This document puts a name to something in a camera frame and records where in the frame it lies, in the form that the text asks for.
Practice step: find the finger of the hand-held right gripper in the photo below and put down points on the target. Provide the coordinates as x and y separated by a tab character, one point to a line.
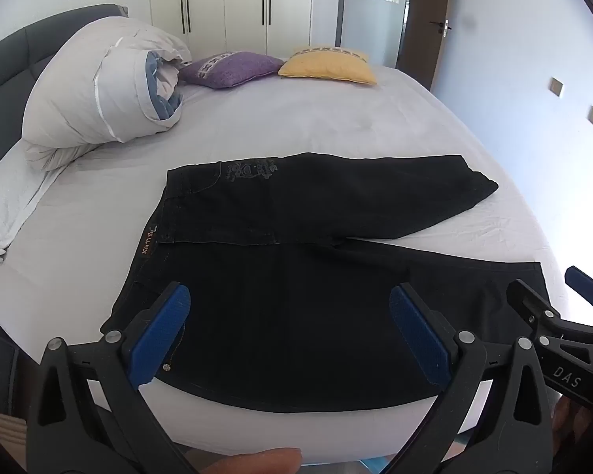
585	284
528	301

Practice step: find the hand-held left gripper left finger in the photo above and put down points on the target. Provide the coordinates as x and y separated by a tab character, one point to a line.
163	335

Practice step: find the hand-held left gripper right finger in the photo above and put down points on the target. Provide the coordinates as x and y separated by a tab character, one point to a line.
420	335

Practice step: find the black pants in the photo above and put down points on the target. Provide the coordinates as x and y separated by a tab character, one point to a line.
286	306

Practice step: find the person's right hand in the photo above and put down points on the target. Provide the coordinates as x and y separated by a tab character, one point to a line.
568	429

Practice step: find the person's left hand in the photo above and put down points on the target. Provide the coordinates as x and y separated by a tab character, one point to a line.
267	461

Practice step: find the white crumpled cloth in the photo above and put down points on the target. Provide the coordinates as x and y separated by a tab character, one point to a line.
5	207

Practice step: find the white sheeted bed mattress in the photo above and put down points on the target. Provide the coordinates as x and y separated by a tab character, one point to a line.
326	118

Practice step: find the folded light grey duvet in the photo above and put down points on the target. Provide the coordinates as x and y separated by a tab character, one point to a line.
79	89

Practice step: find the purple pillow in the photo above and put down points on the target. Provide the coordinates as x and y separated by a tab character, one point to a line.
232	69

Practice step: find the yellow pillow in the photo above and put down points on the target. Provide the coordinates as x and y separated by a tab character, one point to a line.
326	66

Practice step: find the cream wardrobe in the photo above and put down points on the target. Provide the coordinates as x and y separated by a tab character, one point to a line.
237	5

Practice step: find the beige wall switch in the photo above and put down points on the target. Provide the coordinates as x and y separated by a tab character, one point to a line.
556	87

